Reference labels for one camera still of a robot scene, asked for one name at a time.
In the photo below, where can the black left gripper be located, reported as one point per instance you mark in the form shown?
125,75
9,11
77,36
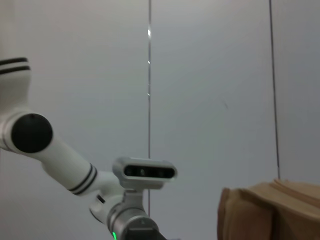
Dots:
145,235

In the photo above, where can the khaki canvas food bag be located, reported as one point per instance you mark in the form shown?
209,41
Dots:
262,215

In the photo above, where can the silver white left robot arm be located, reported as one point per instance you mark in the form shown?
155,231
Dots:
65,162

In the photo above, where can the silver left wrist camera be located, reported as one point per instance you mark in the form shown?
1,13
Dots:
150,172

